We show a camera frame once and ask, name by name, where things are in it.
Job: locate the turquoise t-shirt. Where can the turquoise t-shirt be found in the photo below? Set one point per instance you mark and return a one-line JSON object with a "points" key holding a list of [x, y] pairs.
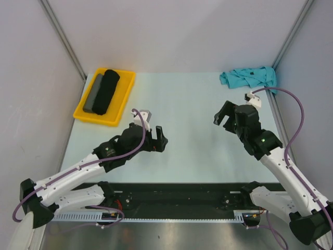
{"points": [[251, 77]]}

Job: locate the grey slotted cable duct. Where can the grey slotted cable duct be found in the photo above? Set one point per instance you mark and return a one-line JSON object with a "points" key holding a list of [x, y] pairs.
{"points": [[237, 216]]}

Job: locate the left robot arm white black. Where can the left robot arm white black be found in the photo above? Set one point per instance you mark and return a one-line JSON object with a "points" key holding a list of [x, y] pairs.
{"points": [[47, 198]]}

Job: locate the aluminium frame post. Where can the aluminium frame post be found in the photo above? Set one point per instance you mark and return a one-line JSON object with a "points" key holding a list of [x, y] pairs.
{"points": [[305, 10], [54, 22]]}

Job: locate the rolled black t-shirt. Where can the rolled black t-shirt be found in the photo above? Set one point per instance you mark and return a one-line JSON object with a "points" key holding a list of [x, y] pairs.
{"points": [[106, 91]]}

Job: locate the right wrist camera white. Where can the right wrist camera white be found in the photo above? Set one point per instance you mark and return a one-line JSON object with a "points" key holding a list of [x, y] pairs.
{"points": [[253, 100]]}

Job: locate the yellow plastic tray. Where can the yellow plastic tray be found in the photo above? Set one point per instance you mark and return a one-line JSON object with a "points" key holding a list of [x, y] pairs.
{"points": [[117, 104]]}

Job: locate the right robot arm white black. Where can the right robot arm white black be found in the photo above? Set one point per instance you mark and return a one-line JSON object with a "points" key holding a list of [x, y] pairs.
{"points": [[307, 212]]}

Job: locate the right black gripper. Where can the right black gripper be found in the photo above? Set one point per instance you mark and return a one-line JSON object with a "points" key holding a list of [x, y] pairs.
{"points": [[228, 109]]}

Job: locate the left aluminium frame post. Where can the left aluminium frame post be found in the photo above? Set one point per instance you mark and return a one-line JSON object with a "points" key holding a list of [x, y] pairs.
{"points": [[54, 22]]}

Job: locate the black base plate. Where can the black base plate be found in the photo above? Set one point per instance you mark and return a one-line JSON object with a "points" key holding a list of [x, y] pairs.
{"points": [[180, 201]]}

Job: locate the rolled grey t-shirt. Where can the rolled grey t-shirt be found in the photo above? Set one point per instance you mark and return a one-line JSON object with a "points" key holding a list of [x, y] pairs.
{"points": [[92, 94]]}

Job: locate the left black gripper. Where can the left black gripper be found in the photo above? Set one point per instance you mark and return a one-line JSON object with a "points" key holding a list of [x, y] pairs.
{"points": [[156, 145]]}

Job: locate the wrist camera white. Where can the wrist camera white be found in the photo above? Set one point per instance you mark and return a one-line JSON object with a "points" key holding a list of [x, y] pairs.
{"points": [[142, 118], [253, 100]]}

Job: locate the right aluminium frame post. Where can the right aluminium frame post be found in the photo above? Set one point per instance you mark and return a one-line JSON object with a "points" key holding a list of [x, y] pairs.
{"points": [[305, 10]]}

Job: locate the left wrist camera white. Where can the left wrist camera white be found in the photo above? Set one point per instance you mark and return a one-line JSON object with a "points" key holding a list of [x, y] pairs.
{"points": [[142, 118]]}

